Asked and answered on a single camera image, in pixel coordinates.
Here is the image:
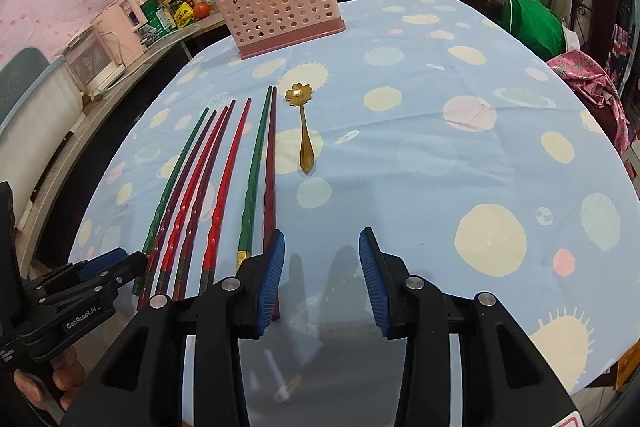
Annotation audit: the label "wooden side counter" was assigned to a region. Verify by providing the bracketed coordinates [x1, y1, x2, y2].
[17, 12, 228, 265]

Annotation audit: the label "white storage box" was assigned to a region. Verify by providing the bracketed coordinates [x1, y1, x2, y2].
[0, 56, 85, 152]

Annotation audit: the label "red chopstick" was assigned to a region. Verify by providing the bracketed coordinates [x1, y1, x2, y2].
[199, 98, 252, 295]
[156, 106, 229, 297]

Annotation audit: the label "gold flower spoon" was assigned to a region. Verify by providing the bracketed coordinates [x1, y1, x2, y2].
[285, 82, 315, 174]

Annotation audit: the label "black metal chair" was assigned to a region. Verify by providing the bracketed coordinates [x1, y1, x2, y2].
[575, 0, 622, 60]

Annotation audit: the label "green carton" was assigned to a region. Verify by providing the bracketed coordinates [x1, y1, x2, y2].
[141, 0, 177, 38]

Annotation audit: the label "green chopstick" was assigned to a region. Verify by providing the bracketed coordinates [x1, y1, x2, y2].
[132, 108, 209, 294]
[236, 87, 273, 270]

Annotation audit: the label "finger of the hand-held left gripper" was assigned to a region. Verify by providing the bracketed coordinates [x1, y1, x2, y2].
[22, 248, 128, 303]
[15, 253, 149, 356]

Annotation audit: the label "clear plastic appliance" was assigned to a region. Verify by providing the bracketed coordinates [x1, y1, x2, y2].
[64, 31, 130, 96]

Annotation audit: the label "person's left hand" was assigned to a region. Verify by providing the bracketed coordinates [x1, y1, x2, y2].
[12, 347, 81, 413]

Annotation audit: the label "pink perforated utensil basket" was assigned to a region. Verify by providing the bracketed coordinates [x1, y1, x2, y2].
[212, 0, 347, 60]

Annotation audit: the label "pink kettle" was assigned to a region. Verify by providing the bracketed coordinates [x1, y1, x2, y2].
[102, 0, 151, 60]

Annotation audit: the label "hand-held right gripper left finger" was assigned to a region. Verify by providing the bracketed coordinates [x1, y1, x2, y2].
[60, 229, 287, 427]

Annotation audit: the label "yellow packet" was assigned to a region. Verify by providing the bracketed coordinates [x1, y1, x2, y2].
[172, 3, 196, 28]

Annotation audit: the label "blue printed tablecloth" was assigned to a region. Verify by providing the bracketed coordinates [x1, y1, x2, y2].
[67, 0, 640, 395]

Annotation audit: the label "pink floral cloth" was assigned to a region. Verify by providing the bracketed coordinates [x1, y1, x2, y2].
[546, 48, 640, 160]

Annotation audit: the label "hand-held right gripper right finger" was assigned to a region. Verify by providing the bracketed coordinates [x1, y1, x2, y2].
[358, 227, 581, 427]

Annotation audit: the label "green bag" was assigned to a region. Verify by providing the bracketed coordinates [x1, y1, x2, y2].
[500, 0, 567, 62]

